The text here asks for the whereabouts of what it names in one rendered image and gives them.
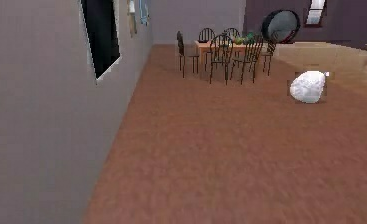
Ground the green plant on table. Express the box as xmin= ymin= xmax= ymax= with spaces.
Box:
xmin=234 ymin=31 xmax=257 ymax=46

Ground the wooden dining table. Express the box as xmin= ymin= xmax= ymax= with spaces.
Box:
xmin=194 ymin=39 xmax=269 ymax=73

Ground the blue framed wall picture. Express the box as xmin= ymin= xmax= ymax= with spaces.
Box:
xmin=139 ymin=0 xmax=150 ymax=26

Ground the white crumpled cloth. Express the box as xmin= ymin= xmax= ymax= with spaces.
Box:
xmin=289 ymin=70 xmax=330 ymax=104

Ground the round black framed mirror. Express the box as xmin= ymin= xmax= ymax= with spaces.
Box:
xmin=261 ymin=9 xmax=302 ymax=45

